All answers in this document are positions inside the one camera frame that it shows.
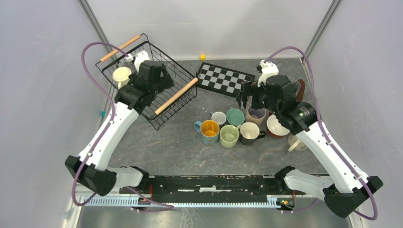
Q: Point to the brown wooden metronome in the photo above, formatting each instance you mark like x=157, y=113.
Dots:
x=299, y=88

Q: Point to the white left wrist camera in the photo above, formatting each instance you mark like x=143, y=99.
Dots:
x=137, y=59

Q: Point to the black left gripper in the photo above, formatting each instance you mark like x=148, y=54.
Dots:
x=165, y=81

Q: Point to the aluminium rail frame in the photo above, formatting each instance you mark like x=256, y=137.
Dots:
x=142, y=203

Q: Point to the cream mug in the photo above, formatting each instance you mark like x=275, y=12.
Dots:
x=121, y=76
x=295, y=143

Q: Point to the light green mug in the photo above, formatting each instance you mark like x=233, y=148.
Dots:
x=229, y=136

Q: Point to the wooden rack handle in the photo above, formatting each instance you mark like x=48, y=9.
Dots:
x=176, y=96
x=118, y=49

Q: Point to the left wooden rack handle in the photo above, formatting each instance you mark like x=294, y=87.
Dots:
x=118, y=49

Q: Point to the black white chessboard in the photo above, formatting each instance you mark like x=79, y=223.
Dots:
x=221, y=80

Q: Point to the black wire dish rack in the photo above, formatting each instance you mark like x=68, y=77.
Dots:
x=181, y=77

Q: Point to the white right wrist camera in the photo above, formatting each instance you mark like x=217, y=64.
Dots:
x=267, y=70

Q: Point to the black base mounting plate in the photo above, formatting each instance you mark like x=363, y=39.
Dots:
x=213, y=188

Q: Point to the glossy black mug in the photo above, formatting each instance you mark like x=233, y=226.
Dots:
x=249, y=133

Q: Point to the grey blue mug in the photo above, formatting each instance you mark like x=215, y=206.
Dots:
x=219, y=118

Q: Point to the red floral mug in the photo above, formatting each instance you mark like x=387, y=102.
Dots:
x=275, y=129

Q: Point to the right wooden rack handle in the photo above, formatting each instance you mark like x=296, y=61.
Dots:
x=176, y=96

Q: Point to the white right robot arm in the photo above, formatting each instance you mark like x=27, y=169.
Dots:
x=347, y=186

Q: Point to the blue bottomed mug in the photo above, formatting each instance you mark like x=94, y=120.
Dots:
x=209, y=130

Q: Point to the pink iridescent mug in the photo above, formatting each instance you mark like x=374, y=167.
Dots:
x=255, y=116

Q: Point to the small green teacup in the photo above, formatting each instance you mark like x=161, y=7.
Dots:
x=235, y=116

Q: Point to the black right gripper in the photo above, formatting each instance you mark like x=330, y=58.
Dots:
x=247, y=89

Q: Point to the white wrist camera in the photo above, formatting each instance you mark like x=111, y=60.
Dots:
x=267, y=70
x=137, y=59

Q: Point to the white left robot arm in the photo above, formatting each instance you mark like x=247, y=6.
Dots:
x=90, y=166

